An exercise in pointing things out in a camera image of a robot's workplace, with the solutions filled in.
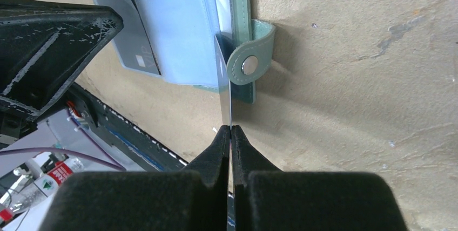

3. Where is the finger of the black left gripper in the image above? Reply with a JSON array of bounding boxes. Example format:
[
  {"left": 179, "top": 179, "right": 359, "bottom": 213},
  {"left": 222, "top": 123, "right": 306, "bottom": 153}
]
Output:
[{"left": 1, "top": 0, "right": 123, "bottom": 121}]

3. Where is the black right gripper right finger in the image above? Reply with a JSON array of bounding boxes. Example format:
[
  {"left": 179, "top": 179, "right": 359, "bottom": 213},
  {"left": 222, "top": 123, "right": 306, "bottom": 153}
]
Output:
[{"left": 231, "top": 125, "right": 407, "bottom": 230}]

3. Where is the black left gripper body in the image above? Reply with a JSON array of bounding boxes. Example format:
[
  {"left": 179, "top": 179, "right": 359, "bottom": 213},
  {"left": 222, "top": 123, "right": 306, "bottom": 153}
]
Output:
[{"left": 1, "top": 107, "right": 37, "bottom": 149}]

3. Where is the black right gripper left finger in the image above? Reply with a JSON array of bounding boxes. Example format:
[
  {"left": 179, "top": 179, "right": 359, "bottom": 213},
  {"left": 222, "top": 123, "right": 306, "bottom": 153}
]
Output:
[{"left": 40, "top": 126, "right": 230, "bottom": 230}]

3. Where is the black card taken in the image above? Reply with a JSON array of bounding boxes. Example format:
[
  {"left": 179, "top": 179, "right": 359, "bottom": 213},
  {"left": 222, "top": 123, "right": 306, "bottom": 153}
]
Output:
[
  {"left": 110, "top": 0, "right": 161, "bottom": 77},
  {"left": 214, "top": 35, "right": 232, "bottom": 126}
]

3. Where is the green card holder wallet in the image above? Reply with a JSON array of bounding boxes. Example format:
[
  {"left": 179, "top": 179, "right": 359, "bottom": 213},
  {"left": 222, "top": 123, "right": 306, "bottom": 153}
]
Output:
[{"left": 93, "top": 0, "right": 275, "bottom": 104}]

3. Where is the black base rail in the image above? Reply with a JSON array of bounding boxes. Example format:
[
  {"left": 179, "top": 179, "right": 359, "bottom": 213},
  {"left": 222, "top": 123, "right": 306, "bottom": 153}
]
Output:
[{"left": 61, "top": 83, "right": 188, "bottom": 172}]

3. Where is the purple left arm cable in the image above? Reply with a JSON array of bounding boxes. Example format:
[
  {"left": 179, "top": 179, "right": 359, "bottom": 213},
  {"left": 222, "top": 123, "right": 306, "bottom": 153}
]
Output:
[{"left": 0, "top": 114, "right": 126, "bottom": 173}]

